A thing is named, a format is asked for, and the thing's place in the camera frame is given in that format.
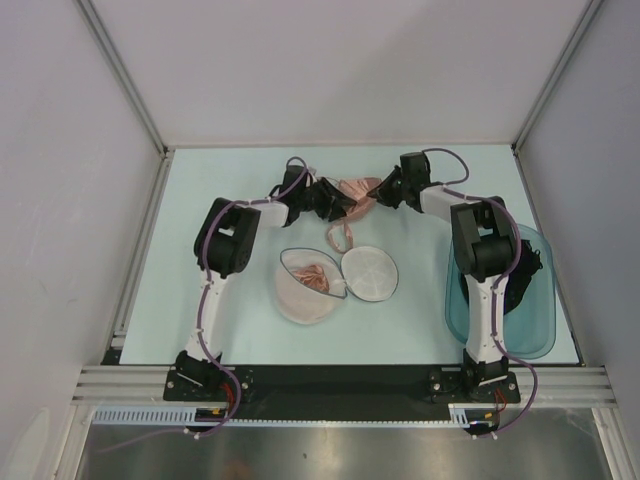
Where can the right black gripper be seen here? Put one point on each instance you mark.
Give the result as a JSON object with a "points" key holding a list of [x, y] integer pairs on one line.
{"points": [[382, 193]]}

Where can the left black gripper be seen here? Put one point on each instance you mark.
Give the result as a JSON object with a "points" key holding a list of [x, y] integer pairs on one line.
{"points": [[329, 192]]}

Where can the pink satin bra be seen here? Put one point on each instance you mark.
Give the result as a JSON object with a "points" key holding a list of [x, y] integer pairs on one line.
{"points": [[339, 234], [314, 277]]}

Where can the white mesh laundry bag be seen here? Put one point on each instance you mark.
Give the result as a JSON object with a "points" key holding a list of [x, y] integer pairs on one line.
{"points": [[366, 273]]}

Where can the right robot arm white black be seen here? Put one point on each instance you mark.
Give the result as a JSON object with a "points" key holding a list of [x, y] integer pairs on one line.
{"points": [[485, 359]]}

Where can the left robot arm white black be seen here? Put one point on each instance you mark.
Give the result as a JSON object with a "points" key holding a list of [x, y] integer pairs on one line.
{"points": [[223, 248]]}

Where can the black bra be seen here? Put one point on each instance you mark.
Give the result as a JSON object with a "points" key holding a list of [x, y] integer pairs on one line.
{"points": [[525, 280]]}

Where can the teal plastic basin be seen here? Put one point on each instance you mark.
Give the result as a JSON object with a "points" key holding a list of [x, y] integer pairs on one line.
{"points": [[530, 330]]}

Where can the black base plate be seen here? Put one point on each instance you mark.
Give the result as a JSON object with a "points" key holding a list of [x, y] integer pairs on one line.
{"points": [[362, 391]]}

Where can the white slotted cable duct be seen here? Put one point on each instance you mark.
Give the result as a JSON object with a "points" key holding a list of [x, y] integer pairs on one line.
{"points": [[442, 416]]}

